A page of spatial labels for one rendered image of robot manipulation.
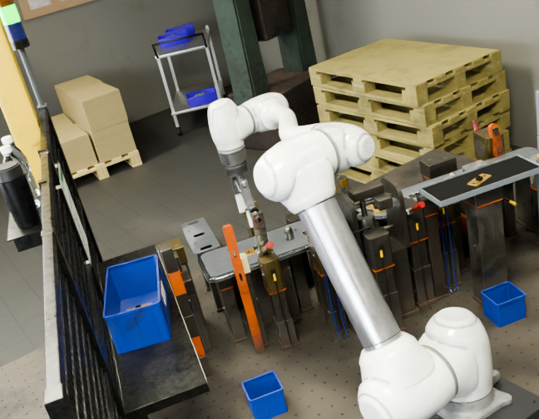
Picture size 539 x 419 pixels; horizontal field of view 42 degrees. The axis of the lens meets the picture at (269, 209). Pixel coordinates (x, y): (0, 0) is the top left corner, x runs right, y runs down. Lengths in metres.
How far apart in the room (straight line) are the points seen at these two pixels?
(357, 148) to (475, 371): 0.62
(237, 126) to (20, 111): 0.82
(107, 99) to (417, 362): 5.14
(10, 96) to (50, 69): 5.18
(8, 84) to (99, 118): 3.94
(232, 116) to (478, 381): 1.07
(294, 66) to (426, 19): 1.38
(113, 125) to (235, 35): 1.50
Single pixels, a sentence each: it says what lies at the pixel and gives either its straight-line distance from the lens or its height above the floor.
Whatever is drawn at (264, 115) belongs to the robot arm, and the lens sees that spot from 2.26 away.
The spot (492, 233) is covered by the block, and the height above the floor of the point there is 0.98.
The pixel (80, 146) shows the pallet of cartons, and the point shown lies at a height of 0.35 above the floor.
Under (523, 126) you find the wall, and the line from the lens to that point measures 5.39.
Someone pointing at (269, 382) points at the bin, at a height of 0.75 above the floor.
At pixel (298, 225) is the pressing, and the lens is 2.55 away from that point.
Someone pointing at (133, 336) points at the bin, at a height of 1.08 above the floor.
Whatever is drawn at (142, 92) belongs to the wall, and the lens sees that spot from 8.16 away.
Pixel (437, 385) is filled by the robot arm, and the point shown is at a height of 1.00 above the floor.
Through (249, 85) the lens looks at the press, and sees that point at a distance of 5.91.
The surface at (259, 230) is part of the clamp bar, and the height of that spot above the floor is 1.15.
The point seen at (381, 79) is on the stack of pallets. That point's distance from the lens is 4.65.
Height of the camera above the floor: 2.15
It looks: 25 degrees down
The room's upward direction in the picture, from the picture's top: 13 degrees counter-clockwise
